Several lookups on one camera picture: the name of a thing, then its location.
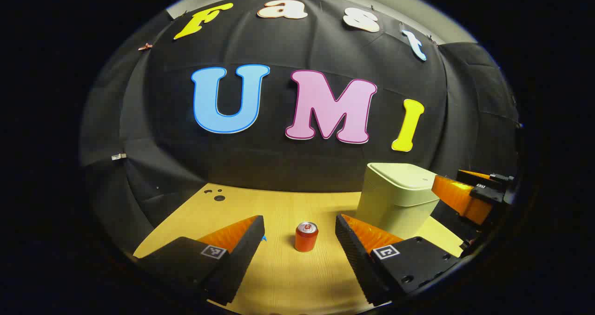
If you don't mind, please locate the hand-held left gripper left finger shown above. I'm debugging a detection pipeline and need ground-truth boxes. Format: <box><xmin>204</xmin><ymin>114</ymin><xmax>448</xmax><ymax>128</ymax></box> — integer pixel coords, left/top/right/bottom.
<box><xmin>135</xmin><ymin>215</ymin><xmax>265</xmax><ymax>306</ymax></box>

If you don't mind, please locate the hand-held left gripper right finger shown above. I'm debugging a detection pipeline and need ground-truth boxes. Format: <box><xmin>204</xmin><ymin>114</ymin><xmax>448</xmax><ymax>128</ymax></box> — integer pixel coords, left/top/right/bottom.
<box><xmin>335</xmin><ymin>214</ymin><xmax>465</xmax><ymax>306</ymax></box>

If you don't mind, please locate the red pop can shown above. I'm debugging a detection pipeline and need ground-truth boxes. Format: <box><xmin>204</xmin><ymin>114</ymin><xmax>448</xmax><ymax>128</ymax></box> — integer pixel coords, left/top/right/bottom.
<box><xmin>295</xmin><ymin>222</ymin><xmax>319</xmax><ymax>252</ymax></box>

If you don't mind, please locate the white desktop garbage bin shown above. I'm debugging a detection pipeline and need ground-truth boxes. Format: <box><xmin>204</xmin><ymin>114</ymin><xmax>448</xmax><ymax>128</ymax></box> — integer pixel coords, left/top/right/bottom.
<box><xmin>356</xmin><ymin>163</ymin><xmax>440</xmax><ymax>240</ymax></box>

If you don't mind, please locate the wooden desktop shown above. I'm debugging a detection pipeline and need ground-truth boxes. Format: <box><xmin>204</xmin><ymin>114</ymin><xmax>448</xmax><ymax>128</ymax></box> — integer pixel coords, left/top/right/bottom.
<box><xmin>132</xmin><ymin>183</ymin><xmax>465</xmax><ymax>315</ymax></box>

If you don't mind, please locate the black backdrop cloth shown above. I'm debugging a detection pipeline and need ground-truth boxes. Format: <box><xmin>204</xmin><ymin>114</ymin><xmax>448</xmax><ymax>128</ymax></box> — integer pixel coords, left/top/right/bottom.
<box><xmin>79</xmin><ymin>0</ymin><xmax>521</xmax><ymax>255</ymax></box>

